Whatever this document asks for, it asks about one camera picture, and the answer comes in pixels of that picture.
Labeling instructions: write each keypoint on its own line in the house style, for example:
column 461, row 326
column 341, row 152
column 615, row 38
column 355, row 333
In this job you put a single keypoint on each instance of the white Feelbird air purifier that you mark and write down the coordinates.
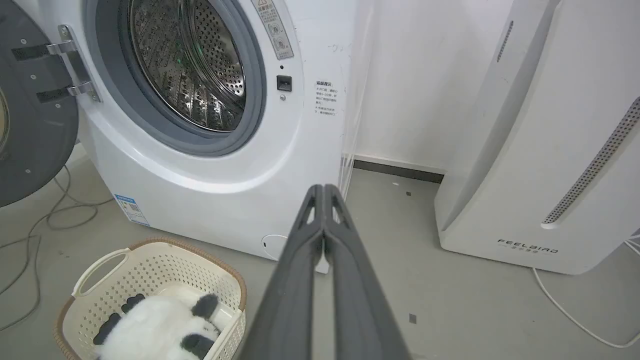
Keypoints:
column 545, row 140

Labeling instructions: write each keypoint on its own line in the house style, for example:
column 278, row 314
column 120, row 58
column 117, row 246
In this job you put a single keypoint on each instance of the panda plush toy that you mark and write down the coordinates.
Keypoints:
column 160, row 330

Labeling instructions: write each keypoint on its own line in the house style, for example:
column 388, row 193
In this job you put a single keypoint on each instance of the white front-load washing machine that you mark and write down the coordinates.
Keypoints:
column 210, row 150

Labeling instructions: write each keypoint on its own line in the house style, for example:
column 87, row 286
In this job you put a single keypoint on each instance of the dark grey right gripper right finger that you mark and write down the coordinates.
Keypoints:
column 360, row 300

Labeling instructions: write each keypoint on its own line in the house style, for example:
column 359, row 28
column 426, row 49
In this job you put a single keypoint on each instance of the dark washing machine door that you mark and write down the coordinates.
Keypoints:
column 30, row 120

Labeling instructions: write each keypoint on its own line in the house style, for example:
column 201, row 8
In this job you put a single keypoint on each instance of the cream perforated laundry basket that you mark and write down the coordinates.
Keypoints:
column 165, row 270

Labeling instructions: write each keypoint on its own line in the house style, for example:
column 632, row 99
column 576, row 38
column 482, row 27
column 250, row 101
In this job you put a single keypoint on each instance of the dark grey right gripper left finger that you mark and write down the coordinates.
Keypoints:
column 290, row 295

